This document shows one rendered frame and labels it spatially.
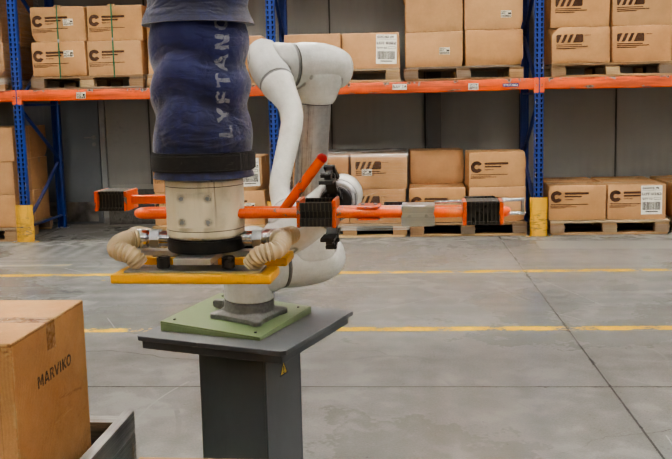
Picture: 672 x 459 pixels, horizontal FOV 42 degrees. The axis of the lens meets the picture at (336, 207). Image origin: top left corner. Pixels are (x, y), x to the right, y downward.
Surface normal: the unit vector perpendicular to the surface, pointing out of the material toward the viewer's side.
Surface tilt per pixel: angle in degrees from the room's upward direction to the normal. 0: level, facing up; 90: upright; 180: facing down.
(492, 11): 90
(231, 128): 80
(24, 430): 90
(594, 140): 90
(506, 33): 87
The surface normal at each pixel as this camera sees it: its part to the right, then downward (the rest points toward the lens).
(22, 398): 1.00, -0.01
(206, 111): 0.36, -0.17
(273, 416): 0.91, 0.03
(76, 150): -0.07, 0.12
